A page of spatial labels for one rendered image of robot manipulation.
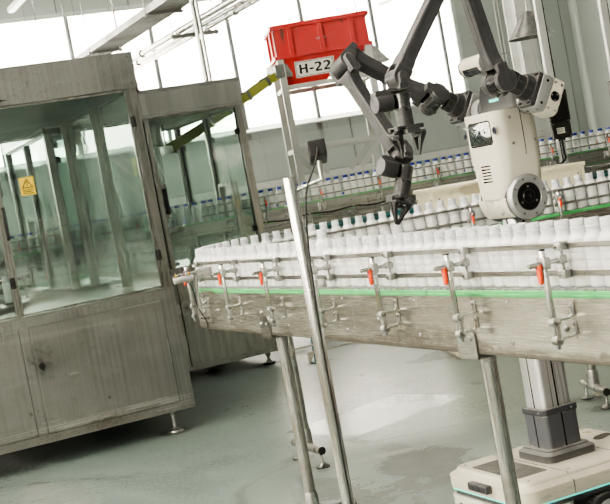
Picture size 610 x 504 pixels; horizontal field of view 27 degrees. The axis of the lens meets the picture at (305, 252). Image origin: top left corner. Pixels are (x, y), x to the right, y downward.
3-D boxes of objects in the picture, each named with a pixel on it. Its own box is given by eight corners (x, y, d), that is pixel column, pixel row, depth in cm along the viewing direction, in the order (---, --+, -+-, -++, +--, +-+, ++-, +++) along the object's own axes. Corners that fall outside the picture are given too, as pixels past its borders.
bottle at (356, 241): (356, 288, 410) (347, 238, 409) (357, 286, 416) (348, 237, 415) (374, 285, 409) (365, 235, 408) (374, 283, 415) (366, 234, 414)
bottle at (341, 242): (339, 287, 426) (330, 239, 425) (356, 284, 427) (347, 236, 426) (344, 288, 420) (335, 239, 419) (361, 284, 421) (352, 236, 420)
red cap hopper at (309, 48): (324, 336, 1123) (267, 26, 1109) (315, 328, 1195) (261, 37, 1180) (423, 317, 1132) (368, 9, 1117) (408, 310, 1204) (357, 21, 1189)
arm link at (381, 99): (408, 69, 396) (394, 73, 404) (375, 73, 391) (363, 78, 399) (414, 106, 396) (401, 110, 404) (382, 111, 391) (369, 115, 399)
